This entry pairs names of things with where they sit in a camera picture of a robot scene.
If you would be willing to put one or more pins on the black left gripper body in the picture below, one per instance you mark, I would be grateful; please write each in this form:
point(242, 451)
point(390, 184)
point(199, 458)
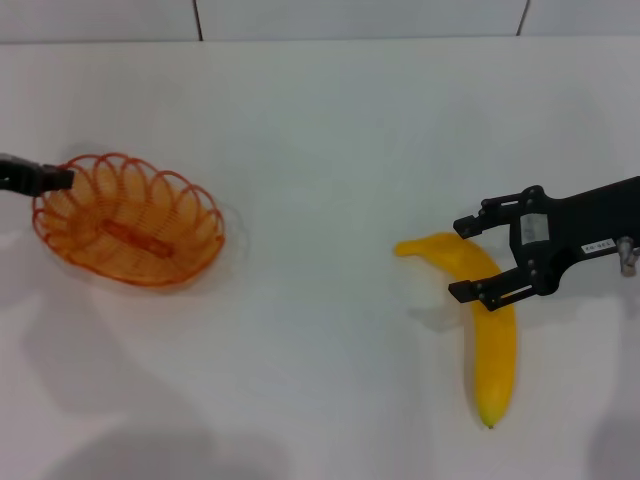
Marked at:
point(5, 175)

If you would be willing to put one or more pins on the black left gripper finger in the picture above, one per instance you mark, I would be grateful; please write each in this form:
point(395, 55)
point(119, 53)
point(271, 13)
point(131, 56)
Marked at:
point(50, 180)

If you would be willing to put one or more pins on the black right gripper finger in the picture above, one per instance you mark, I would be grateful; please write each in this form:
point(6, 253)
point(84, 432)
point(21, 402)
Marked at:
point(495, 212)
point(500, 292)

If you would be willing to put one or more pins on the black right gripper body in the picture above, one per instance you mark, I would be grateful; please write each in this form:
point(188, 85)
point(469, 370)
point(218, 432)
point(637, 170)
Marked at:
point(570, 225)

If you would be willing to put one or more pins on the yellow banana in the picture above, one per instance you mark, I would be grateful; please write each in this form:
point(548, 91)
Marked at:
point(492, 360)

